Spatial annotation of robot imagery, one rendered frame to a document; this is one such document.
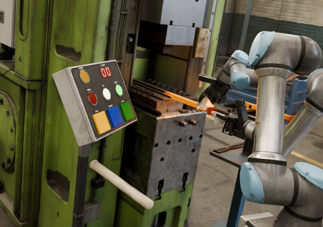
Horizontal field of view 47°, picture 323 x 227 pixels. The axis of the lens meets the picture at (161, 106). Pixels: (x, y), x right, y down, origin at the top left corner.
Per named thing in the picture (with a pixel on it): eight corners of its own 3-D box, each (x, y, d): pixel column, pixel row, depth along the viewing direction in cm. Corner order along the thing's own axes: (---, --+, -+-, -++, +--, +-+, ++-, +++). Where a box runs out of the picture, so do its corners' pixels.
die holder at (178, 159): (194, 182, 222) (207, 111, 210) (145, 198, 196) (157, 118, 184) (136, 148, 260) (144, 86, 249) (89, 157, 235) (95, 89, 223)
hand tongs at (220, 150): (266, 137, 263) (267, 135, 263) (271, 139, 260) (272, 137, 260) (213, 151, 222) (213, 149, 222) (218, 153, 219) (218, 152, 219)
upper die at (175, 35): (192, 45, 195) (195, 27, 193) (165, 44, 182) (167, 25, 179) (142, 33, 224) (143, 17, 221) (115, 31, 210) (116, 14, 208)
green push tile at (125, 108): (135, 117, 160) (129, 101, 159) (126, 121, 153) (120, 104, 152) (131, 118, 161) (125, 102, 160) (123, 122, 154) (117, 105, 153)
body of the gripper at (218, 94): (211, 106, 174) (225, 87, 167) (201, 93, 178) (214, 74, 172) (221, 104, 180) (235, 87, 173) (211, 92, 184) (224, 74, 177)
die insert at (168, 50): (172, 53, 201) (174, 42, 199) (162, 53, 196) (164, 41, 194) (138, 43, 222) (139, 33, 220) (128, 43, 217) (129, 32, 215)
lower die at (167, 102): (182, 110, 204) (184, 95, 202) (155, 113, 191) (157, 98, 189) (134, 90, 233) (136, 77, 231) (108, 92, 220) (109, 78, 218)
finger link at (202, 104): (198, 116, 180) (210, 102, 175) (191, 107, 182) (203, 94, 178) (202, 116, 182) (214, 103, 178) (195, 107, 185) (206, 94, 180)
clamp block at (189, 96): (196, 108, 213) (198, 97, 211) (186, 109, 207) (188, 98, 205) (182, 102, 221) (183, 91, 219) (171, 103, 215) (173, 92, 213)
